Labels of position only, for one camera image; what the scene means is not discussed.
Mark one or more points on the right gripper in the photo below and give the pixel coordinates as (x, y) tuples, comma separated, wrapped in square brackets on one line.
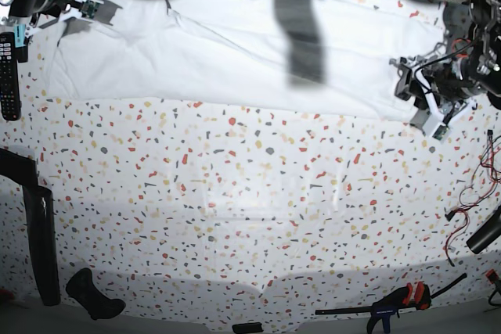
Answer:
[(73, 31)]

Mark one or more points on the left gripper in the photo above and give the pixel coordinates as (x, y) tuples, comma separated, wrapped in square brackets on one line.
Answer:
[(442, 93)]

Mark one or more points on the white T-shirt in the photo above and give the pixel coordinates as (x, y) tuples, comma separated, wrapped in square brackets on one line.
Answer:
[(316, 56)]

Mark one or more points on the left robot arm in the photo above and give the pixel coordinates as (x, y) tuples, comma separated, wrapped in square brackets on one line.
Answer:
[(473, 31)]

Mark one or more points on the teal highlighter pen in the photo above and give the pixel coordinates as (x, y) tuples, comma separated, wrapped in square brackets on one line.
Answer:
[(21, 47)]

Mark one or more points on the black TV remote control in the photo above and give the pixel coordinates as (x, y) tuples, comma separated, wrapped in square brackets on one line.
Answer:
[(10, 93)]

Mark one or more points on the black cylinder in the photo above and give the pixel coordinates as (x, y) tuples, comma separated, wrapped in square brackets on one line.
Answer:
[(486, 234)]

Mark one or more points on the black orange bar clamp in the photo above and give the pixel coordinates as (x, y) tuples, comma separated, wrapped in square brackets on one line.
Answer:
[(408, 297)]

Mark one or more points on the terrazzo patterned tablecloth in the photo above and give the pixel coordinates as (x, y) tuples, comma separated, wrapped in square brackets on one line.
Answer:
[(222, 214)]

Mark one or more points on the small black box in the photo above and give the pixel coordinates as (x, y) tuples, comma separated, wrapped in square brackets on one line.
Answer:
[(248, 328)]

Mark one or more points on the black game controller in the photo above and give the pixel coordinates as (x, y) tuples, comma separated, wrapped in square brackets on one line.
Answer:
[(82, 289)]

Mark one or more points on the black bent bracket stand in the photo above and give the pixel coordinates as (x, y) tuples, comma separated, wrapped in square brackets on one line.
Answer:
[(38, 204)]

